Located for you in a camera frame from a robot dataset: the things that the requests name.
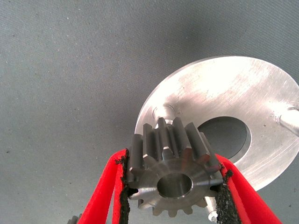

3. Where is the dark grey table cloth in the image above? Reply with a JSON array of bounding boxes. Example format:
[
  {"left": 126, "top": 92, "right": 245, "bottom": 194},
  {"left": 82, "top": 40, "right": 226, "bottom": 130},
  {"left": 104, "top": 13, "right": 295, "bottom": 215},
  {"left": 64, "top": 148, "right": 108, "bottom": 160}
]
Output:
[{"left": 0, "top": 0, "right": 299, "bottom": 224}]

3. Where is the round metal carrier plate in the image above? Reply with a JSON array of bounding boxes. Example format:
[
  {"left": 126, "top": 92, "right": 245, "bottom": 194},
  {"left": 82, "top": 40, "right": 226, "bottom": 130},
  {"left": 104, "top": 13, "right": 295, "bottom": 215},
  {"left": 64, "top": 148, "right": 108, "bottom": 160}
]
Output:
[{"left": 135, "top": 55, "right": 299, "bottom": 222}]

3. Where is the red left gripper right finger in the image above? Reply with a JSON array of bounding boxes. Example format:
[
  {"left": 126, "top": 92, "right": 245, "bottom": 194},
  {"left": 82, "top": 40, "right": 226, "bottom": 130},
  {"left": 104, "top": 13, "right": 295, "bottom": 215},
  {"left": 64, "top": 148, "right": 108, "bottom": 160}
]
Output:
[{"left": 214, "top": 154, "right": 283, "bottom": 224}]

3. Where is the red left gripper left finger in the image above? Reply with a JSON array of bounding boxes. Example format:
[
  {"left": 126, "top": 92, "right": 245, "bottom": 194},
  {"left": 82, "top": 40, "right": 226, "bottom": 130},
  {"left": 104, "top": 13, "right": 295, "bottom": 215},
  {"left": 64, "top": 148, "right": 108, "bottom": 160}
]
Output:
[{"left": 77, "top": 148, "right": 131, "bottom": 224}]

